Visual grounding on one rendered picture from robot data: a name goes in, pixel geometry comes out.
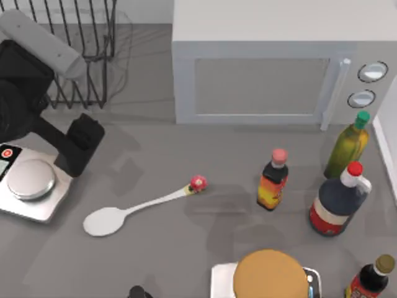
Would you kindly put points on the silver kitchen scale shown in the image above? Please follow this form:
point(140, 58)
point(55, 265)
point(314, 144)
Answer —
point(31, 192)

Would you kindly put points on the white spoon with strawberry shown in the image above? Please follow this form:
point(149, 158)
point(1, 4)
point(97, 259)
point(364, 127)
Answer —
point(104, 222)

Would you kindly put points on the black bottle top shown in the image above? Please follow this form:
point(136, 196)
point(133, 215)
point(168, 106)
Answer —
point(139, 292)

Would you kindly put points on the microwave oven door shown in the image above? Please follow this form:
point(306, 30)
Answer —
point(260, 87)

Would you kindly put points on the dark bottle with pink cap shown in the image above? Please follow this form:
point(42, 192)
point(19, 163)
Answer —
point(273, 186)

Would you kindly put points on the white kitchen scale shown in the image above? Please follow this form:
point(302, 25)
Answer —
point(221, 279)

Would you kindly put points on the pale microwave oven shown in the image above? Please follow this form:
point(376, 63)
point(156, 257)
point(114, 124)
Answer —
point(248, 25)

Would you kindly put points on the brown round bread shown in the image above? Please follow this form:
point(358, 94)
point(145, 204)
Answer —
point(268, 276)

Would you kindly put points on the large dark bottle red cap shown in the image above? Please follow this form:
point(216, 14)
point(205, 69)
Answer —
point(335, 205)

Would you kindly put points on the green bottle with green cap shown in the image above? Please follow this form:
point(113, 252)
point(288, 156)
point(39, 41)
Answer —
point(347, 149)

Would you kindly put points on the small microwave knob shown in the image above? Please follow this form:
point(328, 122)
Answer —
point(361, 98)

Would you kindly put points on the large microwave knob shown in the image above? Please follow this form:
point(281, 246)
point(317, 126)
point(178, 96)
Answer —
point(372, 71)

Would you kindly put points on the dark bottle with olive cap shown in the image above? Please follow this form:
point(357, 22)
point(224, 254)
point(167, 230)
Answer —
point(369, 282)

